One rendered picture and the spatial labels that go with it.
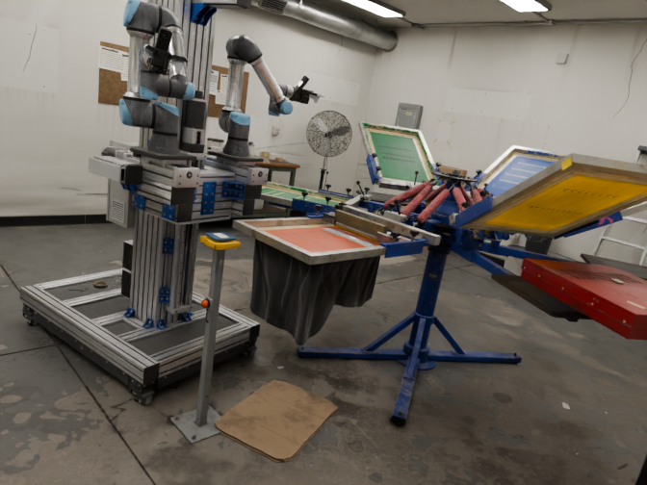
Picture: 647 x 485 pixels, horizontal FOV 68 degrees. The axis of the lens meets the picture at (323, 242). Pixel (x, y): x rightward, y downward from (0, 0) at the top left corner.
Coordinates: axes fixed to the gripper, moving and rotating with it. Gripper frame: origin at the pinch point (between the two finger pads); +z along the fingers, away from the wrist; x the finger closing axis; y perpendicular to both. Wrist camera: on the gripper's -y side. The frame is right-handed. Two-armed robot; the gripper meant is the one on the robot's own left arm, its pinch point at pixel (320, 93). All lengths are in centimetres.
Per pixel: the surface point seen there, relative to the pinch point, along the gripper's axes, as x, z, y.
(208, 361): 98, -86, 120
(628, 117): -22, 395, -34
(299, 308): 114, -53, 84
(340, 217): 70, -11, 56
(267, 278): 88, -58, 82
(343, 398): 105, -3, 155
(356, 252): 118, -33, 54
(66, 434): 89, -143, 157
